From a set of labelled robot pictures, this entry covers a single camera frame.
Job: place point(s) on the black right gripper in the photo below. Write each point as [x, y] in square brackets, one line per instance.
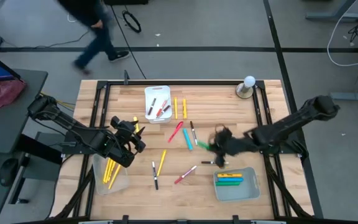
[232, 143]

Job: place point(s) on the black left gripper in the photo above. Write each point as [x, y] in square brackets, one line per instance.
[126, 133]

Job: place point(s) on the thick green highlighter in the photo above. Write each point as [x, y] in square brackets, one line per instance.
[203, 145]
[228, 183]

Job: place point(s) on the thick blue highlighter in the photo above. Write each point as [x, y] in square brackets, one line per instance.
[230, 180]
[187, 139]

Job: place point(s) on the orange Expo marker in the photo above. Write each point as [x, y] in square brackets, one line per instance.
[162, 108]

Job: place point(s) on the thin pink highlighter pen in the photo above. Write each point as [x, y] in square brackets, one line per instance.
[176, 131]

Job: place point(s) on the thin yellow highlighter pen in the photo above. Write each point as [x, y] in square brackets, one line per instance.
[176, 109]
[111, 169]
[106, 172]
[162, 162]
[114, 177]

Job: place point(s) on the pink Expo marker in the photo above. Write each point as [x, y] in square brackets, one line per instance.
[185, 175]

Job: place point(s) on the white plastic bin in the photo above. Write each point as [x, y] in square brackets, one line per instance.
[162, 91]

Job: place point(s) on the black dry-erase marker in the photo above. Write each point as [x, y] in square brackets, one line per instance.
[155, 180]

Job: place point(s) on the grey plastic bin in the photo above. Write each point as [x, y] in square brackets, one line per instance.
[250, 193]

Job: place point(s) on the clear plastic bin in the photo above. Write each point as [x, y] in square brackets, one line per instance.
[99, 186]

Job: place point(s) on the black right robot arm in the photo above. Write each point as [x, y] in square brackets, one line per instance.
[291, 124]

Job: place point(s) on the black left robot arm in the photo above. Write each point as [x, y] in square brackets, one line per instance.
[82, 133]

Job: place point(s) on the light bulb on round base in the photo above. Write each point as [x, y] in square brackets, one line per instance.
[249, 81]

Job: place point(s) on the person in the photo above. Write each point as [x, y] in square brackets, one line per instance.
[102, 37]

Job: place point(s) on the black desk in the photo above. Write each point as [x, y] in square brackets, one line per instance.
[11, 130]

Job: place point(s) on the black box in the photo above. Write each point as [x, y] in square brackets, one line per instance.
[126, 2]

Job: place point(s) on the black computer mouse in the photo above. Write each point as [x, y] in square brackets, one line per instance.
[8, 171]

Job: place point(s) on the grey desk leg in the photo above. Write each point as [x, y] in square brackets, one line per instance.
[331, 16]
[353, 96]

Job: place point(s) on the small black post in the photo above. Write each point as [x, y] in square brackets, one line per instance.
[126, 76]

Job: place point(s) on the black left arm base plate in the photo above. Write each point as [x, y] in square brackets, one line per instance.
[73, 150]

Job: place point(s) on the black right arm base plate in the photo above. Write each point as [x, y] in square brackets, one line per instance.
[291, 151]

